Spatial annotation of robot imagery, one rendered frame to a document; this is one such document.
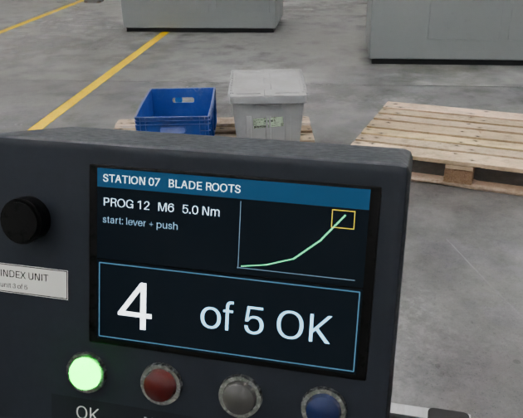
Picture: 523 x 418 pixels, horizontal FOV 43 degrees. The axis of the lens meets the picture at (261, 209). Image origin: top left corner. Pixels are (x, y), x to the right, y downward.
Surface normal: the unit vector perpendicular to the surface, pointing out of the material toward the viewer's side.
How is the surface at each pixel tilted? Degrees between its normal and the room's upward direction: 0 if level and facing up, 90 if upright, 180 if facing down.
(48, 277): 75
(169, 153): 52
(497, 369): 0
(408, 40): 90
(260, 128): 95
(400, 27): 90
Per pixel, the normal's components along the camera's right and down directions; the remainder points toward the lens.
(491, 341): -0.01, -0.91
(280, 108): 0.01, 0.50
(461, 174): -0.38, 0.43
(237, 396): -0.24, 0.08
